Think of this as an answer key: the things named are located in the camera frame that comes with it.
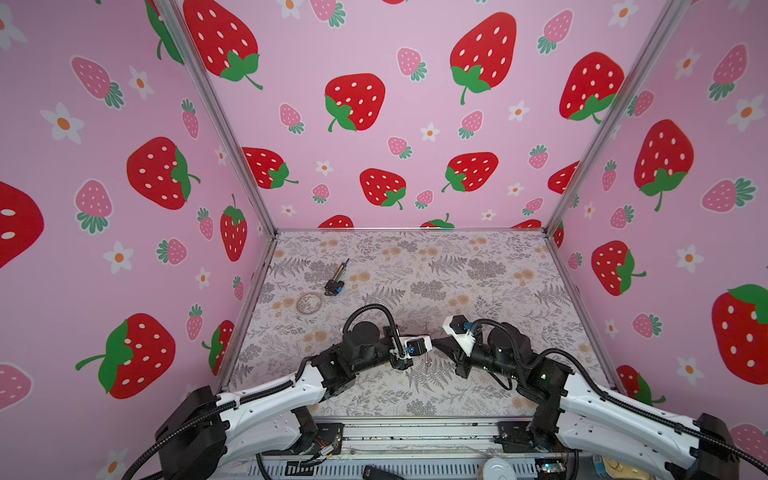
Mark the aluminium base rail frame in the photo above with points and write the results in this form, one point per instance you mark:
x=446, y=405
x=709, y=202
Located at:
x=416, y=448

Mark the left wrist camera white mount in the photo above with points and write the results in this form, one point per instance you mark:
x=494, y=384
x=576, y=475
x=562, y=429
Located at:
x=415, y=346

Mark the black device at front edge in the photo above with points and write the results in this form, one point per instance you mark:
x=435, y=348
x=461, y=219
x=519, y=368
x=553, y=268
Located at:
x=371, y=472

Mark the gold computer mouse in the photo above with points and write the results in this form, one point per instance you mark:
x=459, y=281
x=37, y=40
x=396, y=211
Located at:
x=608, y=468

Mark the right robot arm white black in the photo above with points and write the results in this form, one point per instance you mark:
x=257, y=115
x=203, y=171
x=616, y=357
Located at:
x=574, y=412

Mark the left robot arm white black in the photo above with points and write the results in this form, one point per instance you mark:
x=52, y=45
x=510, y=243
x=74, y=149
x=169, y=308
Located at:
x=208, y=429

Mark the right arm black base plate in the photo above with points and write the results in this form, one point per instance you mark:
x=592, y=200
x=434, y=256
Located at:
x=518, y=436

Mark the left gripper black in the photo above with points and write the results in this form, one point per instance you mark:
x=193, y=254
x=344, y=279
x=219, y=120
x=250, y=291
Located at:
x=387, y=333

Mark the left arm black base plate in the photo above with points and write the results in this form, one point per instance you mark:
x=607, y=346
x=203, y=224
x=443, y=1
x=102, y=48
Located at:
x=322, y=439

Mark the white round puck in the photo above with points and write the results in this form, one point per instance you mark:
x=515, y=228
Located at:
x=497, y=469

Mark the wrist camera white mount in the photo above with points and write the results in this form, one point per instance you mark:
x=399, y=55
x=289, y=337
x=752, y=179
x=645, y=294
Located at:
x=415, y=346
x=459, y=328

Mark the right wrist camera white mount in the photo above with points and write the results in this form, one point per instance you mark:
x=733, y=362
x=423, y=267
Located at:
x=459, y=328

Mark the green circuit board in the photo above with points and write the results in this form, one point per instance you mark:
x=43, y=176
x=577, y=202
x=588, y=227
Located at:
x=550, y=470

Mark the grey perforated metal ring disc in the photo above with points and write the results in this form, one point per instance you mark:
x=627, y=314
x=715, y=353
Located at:
x=309, y=303

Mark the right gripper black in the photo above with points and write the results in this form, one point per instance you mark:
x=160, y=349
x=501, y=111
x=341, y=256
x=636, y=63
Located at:
x=456, y=353

